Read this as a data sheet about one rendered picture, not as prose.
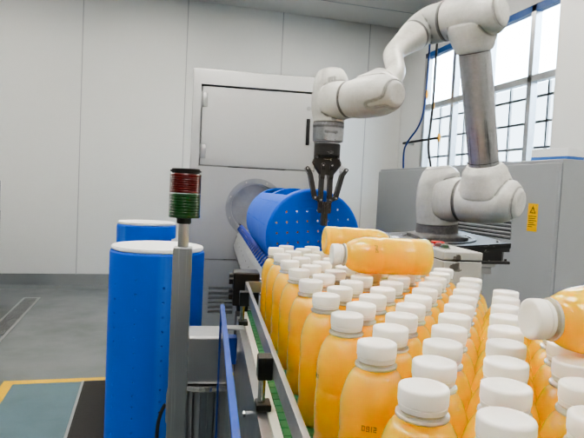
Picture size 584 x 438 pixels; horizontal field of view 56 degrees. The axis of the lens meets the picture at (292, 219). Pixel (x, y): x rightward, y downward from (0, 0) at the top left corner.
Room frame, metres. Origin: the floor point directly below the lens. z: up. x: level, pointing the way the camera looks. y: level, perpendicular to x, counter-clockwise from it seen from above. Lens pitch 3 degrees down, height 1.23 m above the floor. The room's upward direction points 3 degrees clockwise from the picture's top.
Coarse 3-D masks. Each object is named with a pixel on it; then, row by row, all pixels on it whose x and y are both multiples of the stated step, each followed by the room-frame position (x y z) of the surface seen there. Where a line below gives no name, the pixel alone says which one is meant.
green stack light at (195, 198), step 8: (176, 200) 1.08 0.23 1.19; (184, 200) 1.08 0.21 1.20; (192, 200) 1.09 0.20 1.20; (200, 200) 1.11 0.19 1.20; (176, 208) 1.08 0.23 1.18; (184, 208) 1.08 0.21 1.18; (192, 208) 1.09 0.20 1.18; (200, 208) 1.11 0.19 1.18; (176, 216) 1.08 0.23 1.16; (184, 216) 1.08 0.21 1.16; (192, 216) 1.09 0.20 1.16
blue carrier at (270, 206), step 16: (272, 192) 2.47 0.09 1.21; (288, 192) 2.01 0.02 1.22; (304, 192) 1.61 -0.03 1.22; (256, 208) 2.09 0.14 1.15; (272, 208) 1.66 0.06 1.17; (288, 208) 1.61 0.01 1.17; (304, 208) 1.62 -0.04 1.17; (336, 208) 1.63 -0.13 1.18; (256, 224) 1.91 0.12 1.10; (272, 224) 1.60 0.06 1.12; (288, 224) 1.61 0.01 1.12; (304, 224) 1.61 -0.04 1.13; (336, 224) 1.63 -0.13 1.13; (352, 224) 1.64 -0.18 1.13; (256, 240) 2.01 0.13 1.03; (272, 240) 1.60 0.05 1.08; (288, 240) 1.61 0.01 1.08; (304, 240) 1.61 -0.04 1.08; (320, 240) 1.62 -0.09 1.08
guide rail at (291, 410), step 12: (252, 300) 1.19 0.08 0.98; (252, 312) 1.17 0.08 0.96; (264, 324) 0.98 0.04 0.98; (264, 336) 0.92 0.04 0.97; (264, 348) 0.91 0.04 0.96; (276, 360) 0.78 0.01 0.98; (276, 372) 0.75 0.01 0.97; (276, 384) 0.74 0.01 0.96; (288, 384) 0.68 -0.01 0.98; (288, 396) 0.64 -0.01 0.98; (288, 408) 0.63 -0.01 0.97; (288, 420) 0.63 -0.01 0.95; (300, 420) 0.57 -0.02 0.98; (300, 432) 0.55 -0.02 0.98
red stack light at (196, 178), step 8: (176, 176) 1.08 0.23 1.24; (184, 176) 1.08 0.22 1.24; (192, 176) 1.09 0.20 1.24; (200, 176) 1.10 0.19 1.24; (176, 184) 1.08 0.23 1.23; (184, 184) 1.08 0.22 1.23; (192, 184) 1.09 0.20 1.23; (200, 184) 1.11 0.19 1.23; (176, 192) 1.08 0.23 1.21; (184, 192) 1.08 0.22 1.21; (192, 192) 1.09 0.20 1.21; (200, 192) 1.11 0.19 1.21
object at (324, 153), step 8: (320, 144) 1.55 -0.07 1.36; (328, 144) 1.54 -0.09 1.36; (336, 144) 1.55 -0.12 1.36; (320, 152) 1.55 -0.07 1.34; (328, 152) 1.54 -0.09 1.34; (336, 152) 1.55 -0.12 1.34; (320, 160) 1.57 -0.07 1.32; (328, 160) 1.57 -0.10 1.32; (336, 160) 1.57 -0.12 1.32; (320, 168) 1.57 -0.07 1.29; (328, 168) 1.57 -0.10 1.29; (336, 168) 1.57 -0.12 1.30
